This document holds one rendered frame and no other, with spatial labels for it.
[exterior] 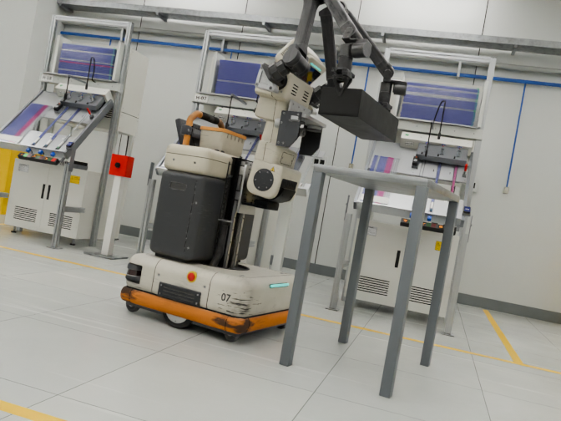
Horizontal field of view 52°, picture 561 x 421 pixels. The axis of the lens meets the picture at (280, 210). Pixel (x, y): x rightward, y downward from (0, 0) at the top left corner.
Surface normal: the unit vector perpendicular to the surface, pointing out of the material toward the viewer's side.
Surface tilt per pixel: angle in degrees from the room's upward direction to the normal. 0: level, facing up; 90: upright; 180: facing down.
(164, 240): 90
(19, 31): 90
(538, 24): 90
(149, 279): 90
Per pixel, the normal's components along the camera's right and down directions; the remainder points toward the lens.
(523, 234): -0.26, -0.04
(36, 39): 0.95, 0.17
